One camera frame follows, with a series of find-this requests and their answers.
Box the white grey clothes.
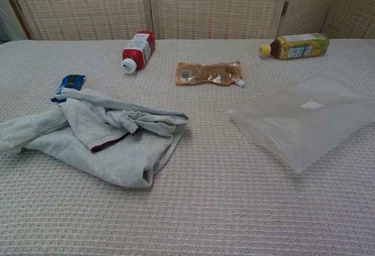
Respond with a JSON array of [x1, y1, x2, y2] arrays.
[[0, 87, 190, 188]]

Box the translucent plastic bag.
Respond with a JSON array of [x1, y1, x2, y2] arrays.
[[228, 75, 375, 175]]

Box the brown spout pouch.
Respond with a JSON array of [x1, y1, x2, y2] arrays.
[[175, 60, 245, 88]]

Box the red bottle white cap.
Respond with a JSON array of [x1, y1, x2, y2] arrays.
[[121, 30, 156, 76]]

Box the beige woven tablecloth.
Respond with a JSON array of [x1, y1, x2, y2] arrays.
[[0, 38, 375, 256]]

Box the woven folding screen panel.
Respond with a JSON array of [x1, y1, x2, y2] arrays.
[[277, 0, 343, 39], [147, 0, 289, 40], [321, 0, 375, 40], [4, 0, 149, 41]]

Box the blue snack bar wrapper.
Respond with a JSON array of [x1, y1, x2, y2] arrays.
[[50, 74, 86, 103]]

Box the green tea bottle yellow cap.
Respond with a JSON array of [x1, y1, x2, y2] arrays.
[[258, 32, 330, 61]]

